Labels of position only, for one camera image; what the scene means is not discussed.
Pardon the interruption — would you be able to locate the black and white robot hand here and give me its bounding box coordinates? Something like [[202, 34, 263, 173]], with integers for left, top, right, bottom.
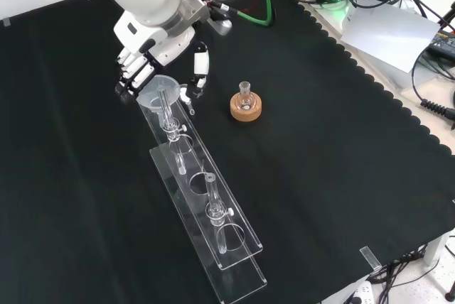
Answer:
[[113, 11, 211, 102]]

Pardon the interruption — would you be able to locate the translucent plastic funnel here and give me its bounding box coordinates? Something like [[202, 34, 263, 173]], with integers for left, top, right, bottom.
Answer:
[[136, 74, 182, 117]]

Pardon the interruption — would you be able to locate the glass weighing funnel with powder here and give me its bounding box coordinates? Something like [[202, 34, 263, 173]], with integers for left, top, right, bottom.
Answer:
[[178, 83, 196, 116]]

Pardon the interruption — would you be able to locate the clear acrylic funnel stand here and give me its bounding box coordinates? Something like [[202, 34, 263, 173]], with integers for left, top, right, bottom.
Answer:
[[136, 87, 268, 303]]

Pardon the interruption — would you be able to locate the small round-bottom glass flask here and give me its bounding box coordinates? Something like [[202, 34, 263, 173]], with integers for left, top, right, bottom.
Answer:
[[237, 81, 257, 112]]

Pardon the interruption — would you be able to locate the black bench cloth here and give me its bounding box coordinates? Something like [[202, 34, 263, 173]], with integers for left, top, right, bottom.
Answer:
[[0, 0, 455, 304]]

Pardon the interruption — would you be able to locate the pale board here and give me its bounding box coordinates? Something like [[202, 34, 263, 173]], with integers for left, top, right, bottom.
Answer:
[[340, 5, 441, 75]]

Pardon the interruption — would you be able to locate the black power adapter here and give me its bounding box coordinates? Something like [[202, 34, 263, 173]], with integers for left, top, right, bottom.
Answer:
[[426, 30, 455, 59]]

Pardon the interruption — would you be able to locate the white power strip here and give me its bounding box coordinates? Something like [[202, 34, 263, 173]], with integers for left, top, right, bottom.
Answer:
[[343, 281, 376, 304]]

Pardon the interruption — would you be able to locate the white table leg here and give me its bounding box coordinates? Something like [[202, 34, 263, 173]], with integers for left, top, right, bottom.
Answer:
[[424, 232, 451, 266]]

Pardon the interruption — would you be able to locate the cork ring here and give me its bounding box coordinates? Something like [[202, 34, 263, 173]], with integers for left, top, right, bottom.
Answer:
[[230, 93, 264, 123]]

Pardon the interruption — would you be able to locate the black coiled cable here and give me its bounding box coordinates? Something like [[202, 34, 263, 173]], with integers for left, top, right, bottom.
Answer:
[[412, 48, 455, 122]]

